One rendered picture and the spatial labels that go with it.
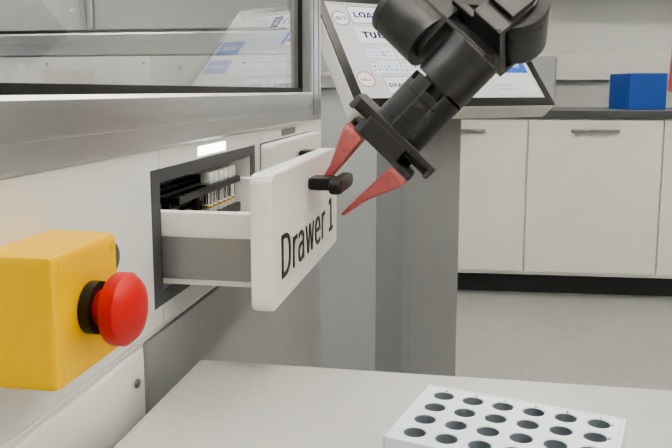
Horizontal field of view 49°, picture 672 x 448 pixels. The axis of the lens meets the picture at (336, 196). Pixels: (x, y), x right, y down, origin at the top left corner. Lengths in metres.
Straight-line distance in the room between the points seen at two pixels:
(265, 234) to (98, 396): 0.17
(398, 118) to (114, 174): 0.28
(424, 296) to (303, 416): 1.21
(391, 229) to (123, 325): 1.35
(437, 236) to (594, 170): 2.06
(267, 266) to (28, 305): 0.23
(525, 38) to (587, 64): 3.65
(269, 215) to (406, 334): 1.20
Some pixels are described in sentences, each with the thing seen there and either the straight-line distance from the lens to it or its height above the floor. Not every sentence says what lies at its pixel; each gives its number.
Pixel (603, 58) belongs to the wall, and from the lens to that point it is 4.39.
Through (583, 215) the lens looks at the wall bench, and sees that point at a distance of 3.75.
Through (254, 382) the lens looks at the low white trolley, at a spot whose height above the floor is 0.76.
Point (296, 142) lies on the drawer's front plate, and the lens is 1.01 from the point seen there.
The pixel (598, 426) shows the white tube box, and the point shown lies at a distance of 0.49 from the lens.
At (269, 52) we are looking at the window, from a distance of 1.01.
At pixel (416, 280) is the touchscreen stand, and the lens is 1.73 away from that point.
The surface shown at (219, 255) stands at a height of 0.86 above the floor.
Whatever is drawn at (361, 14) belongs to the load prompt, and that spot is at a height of 1.16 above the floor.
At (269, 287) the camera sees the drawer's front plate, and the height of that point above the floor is 0.84.
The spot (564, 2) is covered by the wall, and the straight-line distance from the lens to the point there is 4.42.
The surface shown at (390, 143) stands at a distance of 0.70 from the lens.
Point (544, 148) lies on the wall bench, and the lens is 3.68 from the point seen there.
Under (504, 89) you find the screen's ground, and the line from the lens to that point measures 1.72.
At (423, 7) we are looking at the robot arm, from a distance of 0.74.
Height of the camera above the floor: 0.99
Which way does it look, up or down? 8 degrees down
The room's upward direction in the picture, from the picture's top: straight up
